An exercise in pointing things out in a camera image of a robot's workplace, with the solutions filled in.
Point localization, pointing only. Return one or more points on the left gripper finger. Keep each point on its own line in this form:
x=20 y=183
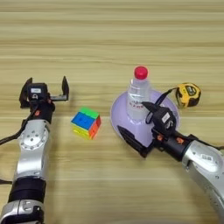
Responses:
x=65 y=89
x=24 y=96

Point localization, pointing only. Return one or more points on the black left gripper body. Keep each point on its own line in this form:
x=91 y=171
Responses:
x=42 y=112

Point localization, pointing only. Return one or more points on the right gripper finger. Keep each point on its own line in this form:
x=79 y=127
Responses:
x=150 y=107
x=131 y=141

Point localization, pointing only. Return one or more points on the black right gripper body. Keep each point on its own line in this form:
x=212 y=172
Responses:
x=170 y=144

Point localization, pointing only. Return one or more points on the colourful puzzle cube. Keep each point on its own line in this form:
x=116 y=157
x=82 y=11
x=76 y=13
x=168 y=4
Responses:
x=86 y=122

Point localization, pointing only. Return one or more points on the yellow black tape measure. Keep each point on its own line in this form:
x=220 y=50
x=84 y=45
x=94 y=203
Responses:
x=189 y=94

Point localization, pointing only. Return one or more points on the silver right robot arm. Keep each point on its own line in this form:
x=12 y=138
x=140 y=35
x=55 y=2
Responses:
x=204 y=166

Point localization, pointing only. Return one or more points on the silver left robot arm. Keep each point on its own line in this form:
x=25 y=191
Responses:
x=32 y=151

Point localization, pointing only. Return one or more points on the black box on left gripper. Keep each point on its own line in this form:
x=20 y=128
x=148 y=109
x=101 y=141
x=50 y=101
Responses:
x=38 y=91

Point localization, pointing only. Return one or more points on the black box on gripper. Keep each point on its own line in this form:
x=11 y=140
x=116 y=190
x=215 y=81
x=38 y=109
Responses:
x=164 y=118
x=38 y=91

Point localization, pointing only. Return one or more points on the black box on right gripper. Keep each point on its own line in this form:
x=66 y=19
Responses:
x=164 y=118

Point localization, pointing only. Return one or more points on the purple round plate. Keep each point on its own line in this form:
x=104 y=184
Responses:
x=119 y=112

